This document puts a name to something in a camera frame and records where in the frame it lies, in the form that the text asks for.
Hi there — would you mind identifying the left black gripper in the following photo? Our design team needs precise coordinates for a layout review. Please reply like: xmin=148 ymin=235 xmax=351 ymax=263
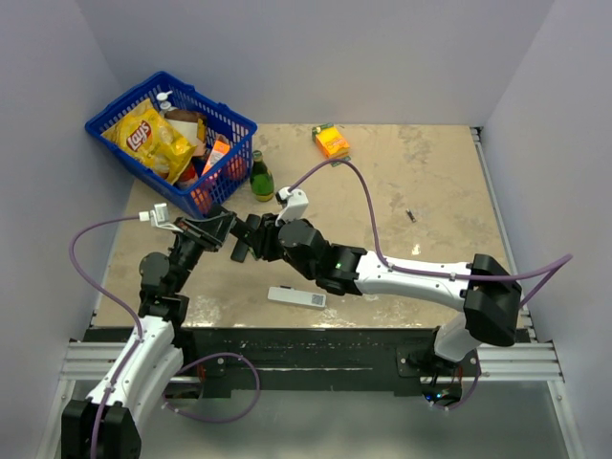
xmin=169 ymin=211 xmax=235 ymax=294

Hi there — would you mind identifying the black remote control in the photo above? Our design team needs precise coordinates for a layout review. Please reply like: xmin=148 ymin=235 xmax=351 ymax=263
xmin=230 ymin=241 xmax=251 ymax=263
xmin=230 ymin=220 xmax=257 ymax=248

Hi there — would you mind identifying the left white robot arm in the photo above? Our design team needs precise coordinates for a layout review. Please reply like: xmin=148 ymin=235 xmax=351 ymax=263
xmin=60 ymin=204 xmax=235 ymax=458

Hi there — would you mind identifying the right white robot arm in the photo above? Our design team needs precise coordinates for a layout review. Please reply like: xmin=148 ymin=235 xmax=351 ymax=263
xmin=233 ymin=214 xmax=522 ymax=376

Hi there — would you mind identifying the white remote control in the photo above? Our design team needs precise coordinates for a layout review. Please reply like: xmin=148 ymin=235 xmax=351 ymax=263
xmin=268 ymin=286 xmax=326 ymax=310

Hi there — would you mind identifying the green glass bottle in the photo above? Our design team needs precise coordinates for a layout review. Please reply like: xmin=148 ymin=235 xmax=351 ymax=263
xmin=250 ymin=150 xmax=274 ymax=202

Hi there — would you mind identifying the blue plastic basket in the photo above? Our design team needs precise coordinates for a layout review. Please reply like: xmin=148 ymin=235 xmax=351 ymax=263
xmin=85 ymin=72 xmax=257 ymax=217

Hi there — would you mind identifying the orange white carton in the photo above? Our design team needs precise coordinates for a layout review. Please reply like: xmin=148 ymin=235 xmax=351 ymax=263
xmin=202 ymin=134 xmax=230 ymax=176

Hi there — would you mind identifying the brown white snack package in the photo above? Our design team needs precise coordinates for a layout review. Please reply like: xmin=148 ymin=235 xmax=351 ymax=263
xmin=164 ymin=109 xmax=208 ymax=158

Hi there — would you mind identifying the orange sponge pack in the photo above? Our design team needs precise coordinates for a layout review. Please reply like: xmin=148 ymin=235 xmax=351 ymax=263
xmin=311 ymin=123 xmax=351 ymax=162

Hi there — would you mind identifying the yellow Lays chips bag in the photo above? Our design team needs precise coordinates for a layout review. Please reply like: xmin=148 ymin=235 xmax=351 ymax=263
xmin=101 ymin=98 xmax=195 ymax=185

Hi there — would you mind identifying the white pump bottle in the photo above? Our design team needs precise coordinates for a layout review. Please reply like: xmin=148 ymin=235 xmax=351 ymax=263
xmin=156 ymin=91 xmax=176 ymax=117

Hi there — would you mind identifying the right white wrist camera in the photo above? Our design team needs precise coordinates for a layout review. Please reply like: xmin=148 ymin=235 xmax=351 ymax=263
xmin=275 ymin=186 xmax=309 ymax=227

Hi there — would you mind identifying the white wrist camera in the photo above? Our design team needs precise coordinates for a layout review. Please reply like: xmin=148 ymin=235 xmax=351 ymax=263
xmin=275 ymin=186 xmax=309 ymax=227
xmin=138 ymin=203 xmax=183 ymax=232

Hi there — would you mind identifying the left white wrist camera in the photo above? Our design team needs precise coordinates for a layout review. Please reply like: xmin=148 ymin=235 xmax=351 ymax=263
xmin=138 ymin=203 xmax=183 ymax=232

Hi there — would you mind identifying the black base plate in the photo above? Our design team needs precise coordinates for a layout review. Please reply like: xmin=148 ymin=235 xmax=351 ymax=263
xmin=85 ymin=328 xmax=479 ymax=406

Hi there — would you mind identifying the aluminium frame rail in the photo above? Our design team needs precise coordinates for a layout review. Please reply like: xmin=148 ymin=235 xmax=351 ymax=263
xmin=35 ymin=341 xmax=585 ymax=458

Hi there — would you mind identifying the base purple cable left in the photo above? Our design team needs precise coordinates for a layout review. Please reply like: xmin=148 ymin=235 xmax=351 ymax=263
xmin=160 ymin=353 xmax=262 ymax=426

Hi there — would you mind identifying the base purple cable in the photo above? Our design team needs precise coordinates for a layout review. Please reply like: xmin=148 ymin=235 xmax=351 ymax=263
xmin=160 ymin=353 xmax=262 ymax=426
xmin=427 ymin=346 xmax=482 ymax=412

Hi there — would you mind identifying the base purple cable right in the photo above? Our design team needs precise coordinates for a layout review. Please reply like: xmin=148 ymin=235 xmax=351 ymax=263
xmin=427 ymin=346 xmax=482 ymax=412

